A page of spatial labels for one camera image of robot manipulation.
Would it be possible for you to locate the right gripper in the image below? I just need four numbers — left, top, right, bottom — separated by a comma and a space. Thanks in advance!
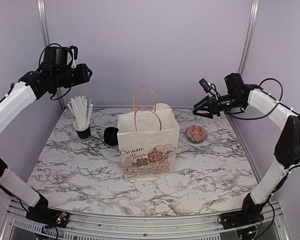
193, 93, 245, 119

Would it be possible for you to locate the paper takeout bag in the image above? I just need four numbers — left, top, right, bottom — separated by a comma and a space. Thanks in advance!
116, 86, 180, 181

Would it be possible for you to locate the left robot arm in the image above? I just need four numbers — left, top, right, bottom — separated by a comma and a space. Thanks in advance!
0, 43, 93, 223

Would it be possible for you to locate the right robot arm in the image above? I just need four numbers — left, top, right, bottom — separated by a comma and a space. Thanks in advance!
193, 73, 300, 224

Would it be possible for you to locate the red patterned small bowl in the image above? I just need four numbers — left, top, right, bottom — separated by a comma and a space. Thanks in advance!
185, 125, 208, 144

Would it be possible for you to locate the black cup with straws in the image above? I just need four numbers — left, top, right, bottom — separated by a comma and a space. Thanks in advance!
67, 95, 93, 143

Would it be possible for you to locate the stack of white paper cups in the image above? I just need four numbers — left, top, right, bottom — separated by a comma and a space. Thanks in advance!
153, 103, 171, 111

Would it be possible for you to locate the stack of black lids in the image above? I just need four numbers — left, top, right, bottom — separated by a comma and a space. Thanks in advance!
104, 127, 119, 146

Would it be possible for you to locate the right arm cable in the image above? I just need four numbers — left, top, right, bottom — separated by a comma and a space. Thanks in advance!
209, 77, 300, 171

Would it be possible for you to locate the right aluminium frame post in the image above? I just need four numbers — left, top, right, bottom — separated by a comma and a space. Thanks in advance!
238, 0, 260, 76

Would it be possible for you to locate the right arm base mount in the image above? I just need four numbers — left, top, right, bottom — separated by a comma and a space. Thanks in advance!
217, 194, 266, 230

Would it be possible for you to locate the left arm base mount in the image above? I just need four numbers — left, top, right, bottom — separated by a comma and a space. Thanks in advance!
26, 193, 70, 228

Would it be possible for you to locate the aluminium front rail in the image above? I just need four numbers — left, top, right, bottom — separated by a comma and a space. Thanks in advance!
0, 200, 291, 240

